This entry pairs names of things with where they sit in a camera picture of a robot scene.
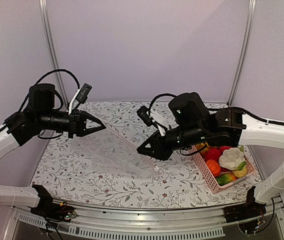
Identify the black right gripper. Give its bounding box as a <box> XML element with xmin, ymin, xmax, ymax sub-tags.
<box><xmin>135</xmin><ymin>124</ymin><xmax>206</xmax><ymax>162</ymax></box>

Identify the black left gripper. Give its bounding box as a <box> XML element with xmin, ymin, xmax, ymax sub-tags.
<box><xmin>36</xmin><ymin>108</ymin><xmax>107</xmax><ymax>138</ymax></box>

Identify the clear zip top bag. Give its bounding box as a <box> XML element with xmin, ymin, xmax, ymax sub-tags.
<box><xmin>71</xmin><ymin>122</ymin><xmax>159</xmax><ymax>177</ymax></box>

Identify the yellow toy lemon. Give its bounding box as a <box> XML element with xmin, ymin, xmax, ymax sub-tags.
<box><xmin>195</xmin><ymin>142</ymin><xmax>210</xmax><ymax>150</ymax></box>

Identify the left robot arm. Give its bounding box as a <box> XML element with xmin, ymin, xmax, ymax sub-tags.
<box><xmin>0</xmin><ymin>69</ymin><xmax>106</xmax><ymax>217</ymax></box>

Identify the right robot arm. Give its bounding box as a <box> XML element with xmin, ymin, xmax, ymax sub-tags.
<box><xmin>137</xmin><ymin>92</ymin><xmax>284</xmax><ymax>218</ymax></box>

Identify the floral table mat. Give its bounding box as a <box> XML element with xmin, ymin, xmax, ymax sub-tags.
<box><xmin>31</xmin><ymin>101</ymin><xmax>262</xmax><ymax>209</ymax></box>

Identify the yellow toy banana bunch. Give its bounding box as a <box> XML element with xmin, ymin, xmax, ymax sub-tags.
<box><xmin>200</xmin><ymin>147</ymin><xmax>209</xmax><ymax>156</ymax></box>

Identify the red toy apple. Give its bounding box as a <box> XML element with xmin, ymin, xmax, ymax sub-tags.
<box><xmin>218</xmin><ymin>146</ymin><xmax>232</xmax><ymax>153</ymax></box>
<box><xmin>205</xmin><ymin>148</ymin><xmax>222</xmax><ymax>162</ymax></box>

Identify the pink plastic basket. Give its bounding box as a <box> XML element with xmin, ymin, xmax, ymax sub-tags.
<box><xmin>193</xmin><ymin>146</ymin><xmax>256</xmax><ymax>194</ymax></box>

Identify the orange toy tangerine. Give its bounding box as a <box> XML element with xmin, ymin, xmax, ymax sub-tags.
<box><xmin>206</xmin><ymin>159</ymin><xmax>221</xmax><ymax>177</ymax></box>

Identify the green orange toy mango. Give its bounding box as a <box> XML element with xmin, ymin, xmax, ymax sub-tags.
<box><xmin>216</xmin><ymin>173</ymin><xmax>237</xmax><ymax>186</ymax></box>

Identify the white toy cauliflower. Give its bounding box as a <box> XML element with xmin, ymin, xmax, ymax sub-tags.
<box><xmin>219</xmin><ymin>147</ymin><xmax>245</xmax><ymax>170</ymax></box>

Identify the small circuit board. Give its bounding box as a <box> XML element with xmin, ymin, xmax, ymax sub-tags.
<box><xmin>62</xmin><ymin>211</ymin><xmax>77</xmax><ymax>222</ymax></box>

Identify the yellow toy corn piece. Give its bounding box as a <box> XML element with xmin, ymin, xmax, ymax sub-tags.
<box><xmin>232</xmin><ymin>166</ymin><xmax>248</xmax><ymax>179</ymax></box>

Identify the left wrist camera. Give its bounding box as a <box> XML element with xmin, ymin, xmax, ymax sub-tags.
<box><xmin>68</xmin><ymin>83</ymin><xmax>92</xmax><ymax>115</ymax></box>

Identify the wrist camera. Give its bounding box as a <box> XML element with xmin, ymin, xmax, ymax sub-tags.
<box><xmin>137</xmin><ymin>105</ymin><xmax>170</xmax><ymax>137</ymax></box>
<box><xmin>68</xmin><ymin>83</ymin><xmax>92</xmax><ymax>115</ymax></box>

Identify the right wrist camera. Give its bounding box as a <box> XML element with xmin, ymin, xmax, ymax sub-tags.
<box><xmin>137</xmin><ymin>105</ymin><xmax>170</xmax><ymax>137</ymax></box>

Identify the front aluminium rail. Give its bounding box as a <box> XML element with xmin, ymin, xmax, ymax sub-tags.
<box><xmin>11</xmin><ymin>192</ymin><xmax>284</xmax><ymax>238</ymax></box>

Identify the right aluminium frame post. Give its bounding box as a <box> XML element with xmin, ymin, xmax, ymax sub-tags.
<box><xmin>227</xmin><ymin>0</ymin><xmax>257</xmax><ymax>106</ymax></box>

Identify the aluminium frame post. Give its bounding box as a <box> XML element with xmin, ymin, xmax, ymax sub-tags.
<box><xmin>227</xmin><ymin>0</ymin><xmax>257</xmax><ymax>106</ymax></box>
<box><xmin>38</xmin><ymin>0</ymin><xmax>68</xmax><ymax>106</ymax></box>

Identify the left aluminium frame post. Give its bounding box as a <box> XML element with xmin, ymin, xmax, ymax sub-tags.
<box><xmin>38</xmin><ymin>0</ymin><xmax>68</xmax><ymax>106</ymax></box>

